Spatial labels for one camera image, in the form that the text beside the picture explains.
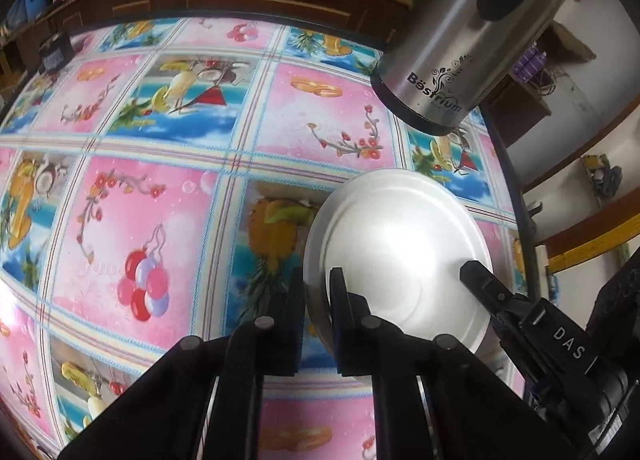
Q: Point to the dark wooden sideboard cabinet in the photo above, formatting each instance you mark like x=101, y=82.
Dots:
x=374, y=22

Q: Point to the stainless steel thermos jug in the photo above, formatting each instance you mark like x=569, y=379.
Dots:
x=450, y=53

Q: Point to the purple bottle pair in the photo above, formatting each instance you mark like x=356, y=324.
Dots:
x=529, y=64

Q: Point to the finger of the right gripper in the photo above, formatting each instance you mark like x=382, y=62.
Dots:
x=490, y=289

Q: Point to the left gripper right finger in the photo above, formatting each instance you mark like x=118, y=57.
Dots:
x=433, y=399

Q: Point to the floral picture tablecloth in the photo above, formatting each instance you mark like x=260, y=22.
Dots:
x=162, y=184

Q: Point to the small black box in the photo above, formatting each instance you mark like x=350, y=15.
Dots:
x=55, y=53

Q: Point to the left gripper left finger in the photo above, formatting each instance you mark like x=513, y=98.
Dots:
x=202, y=399

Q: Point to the small white foam plate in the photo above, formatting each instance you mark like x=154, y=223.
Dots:
x=400, y=240

